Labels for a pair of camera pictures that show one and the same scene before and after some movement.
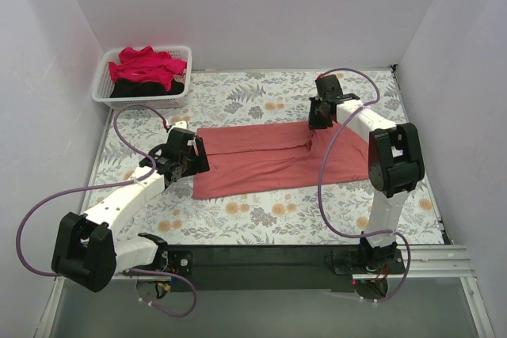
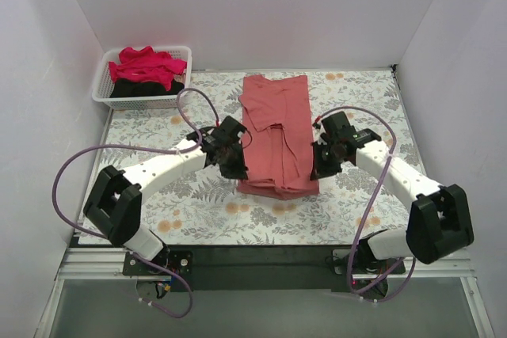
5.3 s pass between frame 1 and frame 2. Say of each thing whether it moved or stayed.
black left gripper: moved
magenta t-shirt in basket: stayed
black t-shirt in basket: stayed
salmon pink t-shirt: moved
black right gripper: moved
